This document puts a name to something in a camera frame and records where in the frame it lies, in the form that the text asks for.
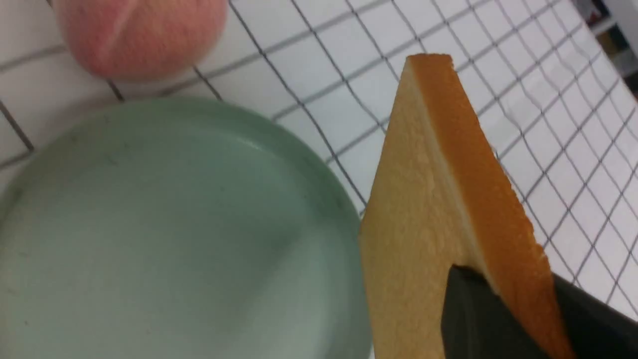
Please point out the pink peach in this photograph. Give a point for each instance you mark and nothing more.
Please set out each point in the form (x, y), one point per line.
(136, 40)

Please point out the white grid tablecloth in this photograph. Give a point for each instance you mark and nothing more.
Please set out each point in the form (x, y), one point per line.
(556, 113)

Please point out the light green plate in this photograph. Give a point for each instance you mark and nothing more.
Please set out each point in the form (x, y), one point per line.
(180, 228)

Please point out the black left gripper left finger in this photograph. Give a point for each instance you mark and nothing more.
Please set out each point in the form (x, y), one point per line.
(476, 324)

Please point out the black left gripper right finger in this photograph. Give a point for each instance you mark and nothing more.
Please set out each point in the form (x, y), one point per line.
(595, 330)

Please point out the toast slice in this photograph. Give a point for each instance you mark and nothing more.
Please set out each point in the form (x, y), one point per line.
(440, 198)

